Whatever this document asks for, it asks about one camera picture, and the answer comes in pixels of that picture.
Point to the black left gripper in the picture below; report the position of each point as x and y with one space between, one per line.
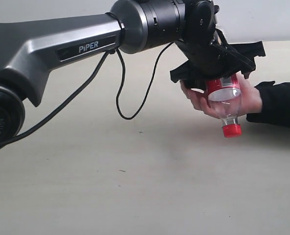
208 52

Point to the clear red-label cola bottle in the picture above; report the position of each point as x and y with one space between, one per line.
225 97

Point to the black-sleeved forearm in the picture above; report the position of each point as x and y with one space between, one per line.
275 104

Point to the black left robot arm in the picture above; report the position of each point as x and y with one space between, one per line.
30 51

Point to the person's open hand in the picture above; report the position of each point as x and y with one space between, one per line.
251 99

